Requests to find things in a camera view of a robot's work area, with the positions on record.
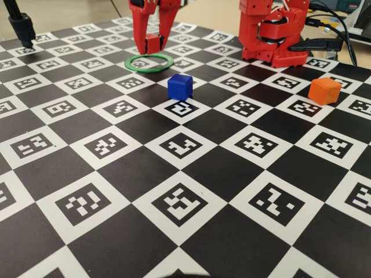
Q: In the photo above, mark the black tripod leg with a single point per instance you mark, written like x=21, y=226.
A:
x=23, y=27

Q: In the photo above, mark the black power plug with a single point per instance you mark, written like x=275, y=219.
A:
x=316, y=45

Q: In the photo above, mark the black white ArUco checkerboard mat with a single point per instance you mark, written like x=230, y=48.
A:
x=203, y=173

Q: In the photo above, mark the red cube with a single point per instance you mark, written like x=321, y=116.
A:
x=153, y=43

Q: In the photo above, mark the black usb plug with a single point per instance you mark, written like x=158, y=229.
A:
x=317, y=22

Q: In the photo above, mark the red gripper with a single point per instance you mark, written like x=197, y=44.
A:
x=140, y=18

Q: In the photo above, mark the grey laptop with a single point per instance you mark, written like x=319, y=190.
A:
x=362, y=23

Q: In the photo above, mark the white furniture leg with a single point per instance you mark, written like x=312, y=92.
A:
x=153, y=13

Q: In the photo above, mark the blue cube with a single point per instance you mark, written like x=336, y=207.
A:
x=179, y=88

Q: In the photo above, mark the green tool case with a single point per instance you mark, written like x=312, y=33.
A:
x=345, y=4

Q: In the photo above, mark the red perforated robot base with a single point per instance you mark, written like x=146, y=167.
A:
x=290, y=58

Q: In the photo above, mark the orange cube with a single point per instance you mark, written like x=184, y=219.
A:
x=323, y=92

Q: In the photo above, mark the red robot arm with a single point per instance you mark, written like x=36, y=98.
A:
x=252, y=29

